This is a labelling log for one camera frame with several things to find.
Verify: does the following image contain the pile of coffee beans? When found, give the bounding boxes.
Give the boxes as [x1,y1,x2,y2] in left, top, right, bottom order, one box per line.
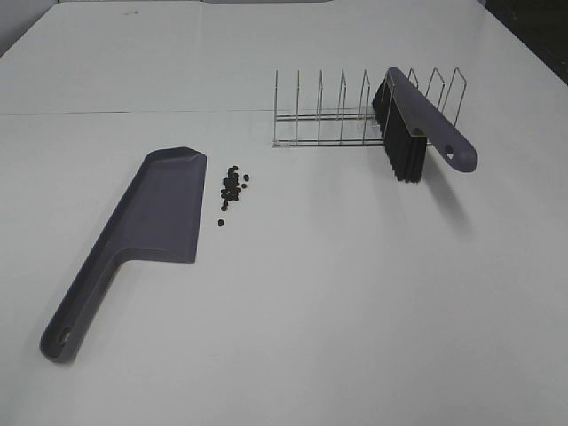
[220,165,250,211]

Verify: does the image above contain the purple plastic dustpan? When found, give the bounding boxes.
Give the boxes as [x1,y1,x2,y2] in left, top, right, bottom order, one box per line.
[40,146,207,363]

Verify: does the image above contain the purple brush black bristles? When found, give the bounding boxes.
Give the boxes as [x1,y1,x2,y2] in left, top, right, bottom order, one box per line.
[372,67,478,183]

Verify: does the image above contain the metal wire dish rack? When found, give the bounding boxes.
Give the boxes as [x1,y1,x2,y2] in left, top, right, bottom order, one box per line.
[272,68,465,148]

